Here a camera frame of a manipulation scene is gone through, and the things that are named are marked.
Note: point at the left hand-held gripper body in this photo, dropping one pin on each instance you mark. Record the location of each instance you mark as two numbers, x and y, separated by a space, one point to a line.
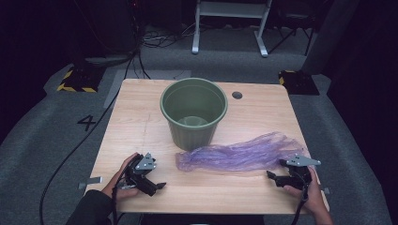
144 163

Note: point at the black tripod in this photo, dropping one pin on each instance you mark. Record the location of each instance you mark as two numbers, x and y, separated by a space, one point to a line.
292 23

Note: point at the green plastic bin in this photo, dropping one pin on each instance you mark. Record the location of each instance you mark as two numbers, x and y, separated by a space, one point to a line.
194 137

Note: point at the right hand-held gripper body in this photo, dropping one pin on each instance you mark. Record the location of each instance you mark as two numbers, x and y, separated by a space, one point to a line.
301 161

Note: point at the grey metal table bracket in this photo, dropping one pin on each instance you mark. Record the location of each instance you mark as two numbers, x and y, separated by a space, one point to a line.
92 181
326 190

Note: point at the person's left hand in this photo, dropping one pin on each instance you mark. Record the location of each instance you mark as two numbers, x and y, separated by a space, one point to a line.
116 186

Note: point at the black yellow striped base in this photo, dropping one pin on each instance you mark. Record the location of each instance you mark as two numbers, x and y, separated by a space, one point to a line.
298 82
81 79

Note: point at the grey pillar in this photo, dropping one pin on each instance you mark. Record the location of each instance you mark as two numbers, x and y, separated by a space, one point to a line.
328 37

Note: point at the person's right hand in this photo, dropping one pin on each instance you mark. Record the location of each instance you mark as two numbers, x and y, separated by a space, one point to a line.
314 195

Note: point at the white metal stand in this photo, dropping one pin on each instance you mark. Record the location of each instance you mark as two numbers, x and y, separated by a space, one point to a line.
231 9

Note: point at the purple plastic bag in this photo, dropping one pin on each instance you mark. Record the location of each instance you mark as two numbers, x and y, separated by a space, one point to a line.
237 154

